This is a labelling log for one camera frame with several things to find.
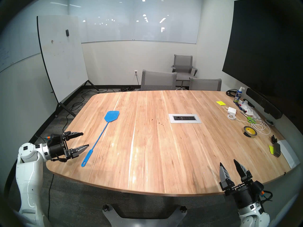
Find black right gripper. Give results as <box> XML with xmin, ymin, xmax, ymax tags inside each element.
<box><xmin>219</xmin><ymin>159</ymin><xmax>256</xmax><ymax>209</ymax></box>

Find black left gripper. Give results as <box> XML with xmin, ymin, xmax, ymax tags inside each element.
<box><xmin>47</xmin><ymin>131</ymin><xmax>90</xmax><ymax>161</ymax></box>

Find blue plastic fly swatter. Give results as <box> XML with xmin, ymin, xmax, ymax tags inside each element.
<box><xmin>81</xmin><ymin>110</ymin><xmax>120</xmax><ymax>167</ymax></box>

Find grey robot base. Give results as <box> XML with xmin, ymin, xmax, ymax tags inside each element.
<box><xmin>102</xmin><ymin>204</ymin><xmax>187</xmax><ymax>227</ymax></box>

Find brown packing tape roll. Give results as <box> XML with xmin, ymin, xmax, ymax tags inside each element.
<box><xmin>243</xmin><ymin>126</ymin><xmax>257</xmax><ymax>138</ymax></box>

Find white plastic bag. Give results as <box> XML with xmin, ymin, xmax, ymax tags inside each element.
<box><xmin>240</xmin><ymin>101</ymin><xmax>261</xmax><ymax>118</ymax></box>

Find silver table power outlet box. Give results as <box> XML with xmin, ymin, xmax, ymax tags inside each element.
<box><xmin>168</xmin><ymin>114</ymin><xmax>202</xmax><ymax>124</ymax></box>

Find black video sound bar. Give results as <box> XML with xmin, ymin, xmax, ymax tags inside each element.
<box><xmin>246</xmin><ymin>88</ymin><xmax>283</xmax><ymax>120</ymax></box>

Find whiteboard cleaner spray bottle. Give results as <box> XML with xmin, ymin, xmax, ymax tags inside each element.
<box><xmin>233</xmin><ymin>87</ymin><xmax>245</xmax><ymax>103</ymax></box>

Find white mobile whiteboard on stand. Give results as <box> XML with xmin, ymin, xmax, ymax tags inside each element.
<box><xmin>37</xmin><ymin>15</ymin><xmax>100</xmax><ymax>118</ymax></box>

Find grey mesh office chair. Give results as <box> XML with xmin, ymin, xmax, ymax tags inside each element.
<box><xmin>189</xmin><ymin>78</ymin><xmax>222</xmax><ymax>91</ymax></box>
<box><xmin>140</xmin><ymin>70</ymin><xmax>177</xmax><ymax>91</ymax></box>

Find grey office chair with armrests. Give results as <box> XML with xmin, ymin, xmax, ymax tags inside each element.
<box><xmin>171</xmin><ymin>55</ymin><xmax>198</xmax><ymax>90</ymax></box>

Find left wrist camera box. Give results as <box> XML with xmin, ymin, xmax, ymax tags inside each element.
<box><xmin>46</xmin><ymin>134</ymin><xmax>62</xmax><ymax>144</ymax></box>

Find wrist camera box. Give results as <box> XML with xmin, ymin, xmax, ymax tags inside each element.
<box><xmin>46</xmin><ymin>134</ymin><xmax>62</xmax><ymax>144</ymax></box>
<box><xmin>254</xmin><ymin>180</ymin><xmax>265</xmax><ymax>196</ymax></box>

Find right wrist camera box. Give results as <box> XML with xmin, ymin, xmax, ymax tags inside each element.
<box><xmin>254</xmin><ymin>180</ymin><xmax>265</xmax><ymax>196</ymax></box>

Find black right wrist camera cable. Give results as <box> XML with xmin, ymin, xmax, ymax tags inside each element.
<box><xmin>260</xmin><ymin>191</ymin><xmax>273</xmax><ymax>204</ymax></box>

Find black looped floor cable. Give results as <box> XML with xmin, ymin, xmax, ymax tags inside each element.
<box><xmin>69</xmin><ymin>87</ymin><xmax>114</xmax><ymax>111</ymax></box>

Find green handled scissors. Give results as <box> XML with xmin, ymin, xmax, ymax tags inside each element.
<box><xmin>240</xmin><ymin>111</ymin><xmax>257</xmax><ymax>124</ymax></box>

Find white charger cable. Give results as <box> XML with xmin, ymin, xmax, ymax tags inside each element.
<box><xmin>223</xmin><ymin>106</ymin><xmax>271</xmax><ymax>135</ymax></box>

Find black cable bundle with cord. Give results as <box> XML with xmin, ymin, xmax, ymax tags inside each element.
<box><xmin>118</xmin><ymin>73</ymin><xmax>139</xmax><ymax>92</ymax></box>

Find glass wall whiteboard with writing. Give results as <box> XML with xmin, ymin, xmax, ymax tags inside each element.
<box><xmin>0</xmin><ymin>7</ymin><xmax>69</xmax><ymax>73</ymax></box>

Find wide glass wall whiteboard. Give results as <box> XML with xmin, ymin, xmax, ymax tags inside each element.
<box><xmin>68</xmin><ymin>0</ymin><xmax>203</xmax><ymax>44</ymax></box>

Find large black wall screen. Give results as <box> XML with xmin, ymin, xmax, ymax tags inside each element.
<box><xmin>222</xmin><ymin>0</ymin><xmax>303</xmax><ymax>116</ymax></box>

